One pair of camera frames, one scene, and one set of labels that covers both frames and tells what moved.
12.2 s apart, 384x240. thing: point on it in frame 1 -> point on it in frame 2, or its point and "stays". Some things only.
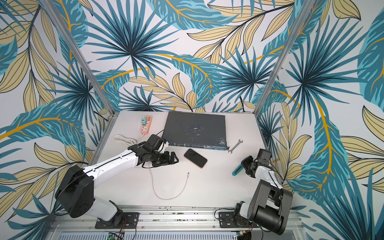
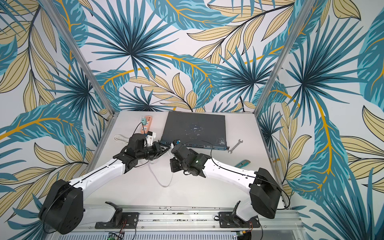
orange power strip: (146, 122) stays
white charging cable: (155, 195) -> (152, 162)
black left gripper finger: (166, 156) -> (161, 144)
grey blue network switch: (200, 130) stays
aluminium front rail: (156, 218) stays
